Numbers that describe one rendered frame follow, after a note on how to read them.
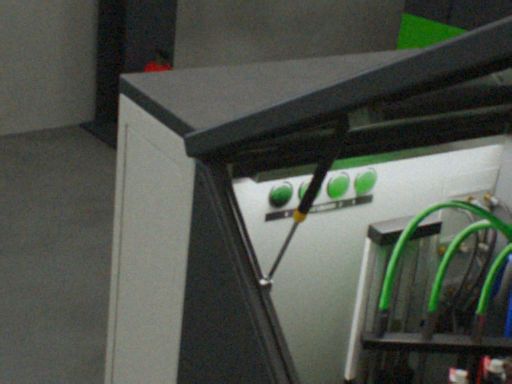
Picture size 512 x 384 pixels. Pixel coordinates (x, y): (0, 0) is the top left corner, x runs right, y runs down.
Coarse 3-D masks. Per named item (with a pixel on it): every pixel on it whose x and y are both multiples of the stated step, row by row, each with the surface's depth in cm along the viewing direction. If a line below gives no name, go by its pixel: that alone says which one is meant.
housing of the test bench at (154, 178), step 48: (144, 96) 171; (192, 96) 171; (240, 96) 174; (288, 96) 177; (144, 144) 174; (288, 144) 169; (144, 192) 177; (192, 192) 162; (144, 240) 179; (144, 288) 182; (144, 336) 185
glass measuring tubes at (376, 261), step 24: (408, 216) 186; (432, 216) 187; (384, 240) 179; (408, 240) 183; (384, 264) 186; (408, 264) 187; (360, 288) 186; (408, 288) 191; (360, 312) 188; (408, 312) 194; (360, 360) 191; (384, 360) 197
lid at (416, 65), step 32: (480, 32) 101; (384, 64) 114; (416, 64) 109; (448, 64) 105; (480, 64) 102; (320, 96) 125; (352, 96) 119; (384, 96) 122; (416, 96) 121; (448, 96) 150; (480, 96) 161; (224, 128) 146; (256, 128) 138; (288, 128) 144; (320, 128) 147; (352, 128) 125; (384, 128) 170
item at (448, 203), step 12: (432, 204) 164; (444, 204) 162; (456, 204) 160; (468, 204) 158; (420, 216) 167; (480, 216) 156; (492, 216) 154; (408, 228) 170; (504, 228) 152; (396, 252) 174; (396, 264) 175; (384, 288) 178; (384, 300) 179; (384, 312) 180
